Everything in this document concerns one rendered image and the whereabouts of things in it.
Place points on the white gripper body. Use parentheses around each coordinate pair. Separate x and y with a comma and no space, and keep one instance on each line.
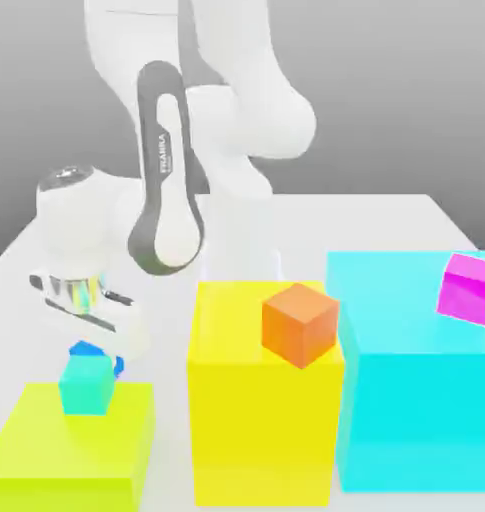
(126,328)

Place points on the small blue cube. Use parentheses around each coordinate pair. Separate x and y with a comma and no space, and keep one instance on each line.
(85,348)

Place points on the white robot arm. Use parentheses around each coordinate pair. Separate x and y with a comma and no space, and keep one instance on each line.
(226,132)

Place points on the small teal cube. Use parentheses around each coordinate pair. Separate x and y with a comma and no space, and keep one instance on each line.
(86,388)

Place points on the small orange cube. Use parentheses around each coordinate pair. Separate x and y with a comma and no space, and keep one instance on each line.
(298,324)

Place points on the small magenta cube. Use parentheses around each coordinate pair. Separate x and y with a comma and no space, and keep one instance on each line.
(466,292)

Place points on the large lime box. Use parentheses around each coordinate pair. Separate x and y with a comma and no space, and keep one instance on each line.
(66,460)

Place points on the large yellow box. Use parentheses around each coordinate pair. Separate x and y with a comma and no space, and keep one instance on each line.
(258,420)

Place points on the large cyan box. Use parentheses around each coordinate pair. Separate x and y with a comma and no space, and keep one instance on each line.
(418,400)

